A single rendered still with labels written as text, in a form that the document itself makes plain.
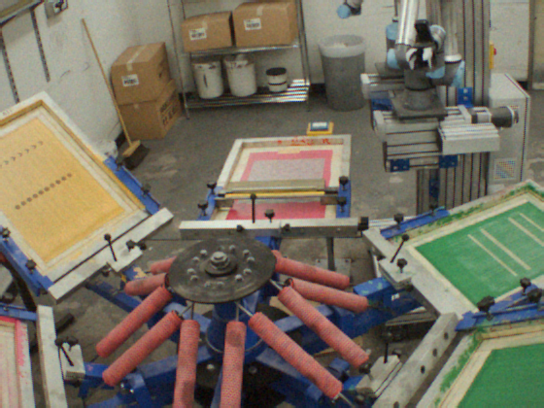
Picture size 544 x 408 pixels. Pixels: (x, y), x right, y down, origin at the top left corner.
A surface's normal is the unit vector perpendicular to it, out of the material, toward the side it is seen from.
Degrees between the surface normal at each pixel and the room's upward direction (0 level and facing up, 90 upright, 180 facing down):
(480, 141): 90
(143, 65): 89
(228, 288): 0
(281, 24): 90
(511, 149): 90
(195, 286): 0
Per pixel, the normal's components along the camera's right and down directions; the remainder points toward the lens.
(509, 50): -0.14, 0.54
